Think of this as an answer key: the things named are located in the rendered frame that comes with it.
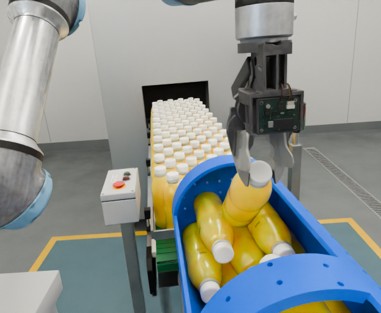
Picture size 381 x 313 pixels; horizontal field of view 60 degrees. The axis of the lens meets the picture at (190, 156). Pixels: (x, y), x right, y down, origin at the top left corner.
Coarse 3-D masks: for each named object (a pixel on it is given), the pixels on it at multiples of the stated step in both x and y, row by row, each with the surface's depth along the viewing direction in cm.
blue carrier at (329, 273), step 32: (224, 160) 75; (256, 160) 80; (192, 192) 81; (224, 192) 82; (288, 192) 65; (288, 224) 79; (320, 224) 55; (288, 256) 41; (320, 256) 41; (192, 288) 66; (224, 288) 41; (256, 288) 38; (288, 288) 36; (320, 288) 36; (352, 288) 36
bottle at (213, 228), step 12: (204, 192) 80; (204, 204) 75; (216, 204) 74; (204, 216) 70; (216, 216) 69; (204, 228) 67; (216, 228) 65; (228, 228) 66; (204, 240) 66; (216, 240) 64; (228, 240) 64
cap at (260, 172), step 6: (252, 162) 52; (258, 162) 52; (264, 162) 52; (252, 168) 52; (258, 168) 52; (264, 168) 52; (270, 168) 52; (252, 174) 51; (258, 174) 51; (264, 174) 51; (270, 174) 51; (252, 180) 51; (258, 180) 51; (264, 180) 51
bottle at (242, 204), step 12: (240, 180) 55; (228, 192) 61; (240, 192) 55; (252, 192) 53; (264, 192) 54; (228, 204) 62; (240, 204) 57; (252, 204) 55; (264, 204) 57; (228, 216) 66; (240, 216) 62; (252, 216) 62
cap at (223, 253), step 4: (216, 244) 63; (220, 244) 62; (224, 244) 62; (228, 244) 62; (216, 248) 62; (220, 248) 61; (224, 248) 62; (228, 248) 62; (216, 252) 62; (220, 252) 62; (224, 252) 62; (228, 252) 62; (232, 252) 62; (216, 256) 62; (220, 256) 62; (224, 256) 62; (228, 256) 62; (232, 256) 62; (216, 260) 62; (220, 260) 62; (224, 260) 62; (228, 260) 62
